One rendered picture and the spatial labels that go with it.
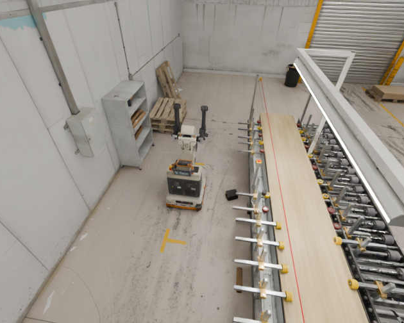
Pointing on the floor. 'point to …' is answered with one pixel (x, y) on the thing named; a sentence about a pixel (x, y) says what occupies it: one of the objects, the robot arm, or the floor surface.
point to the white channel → (361, 130)
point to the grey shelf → (113, 115)
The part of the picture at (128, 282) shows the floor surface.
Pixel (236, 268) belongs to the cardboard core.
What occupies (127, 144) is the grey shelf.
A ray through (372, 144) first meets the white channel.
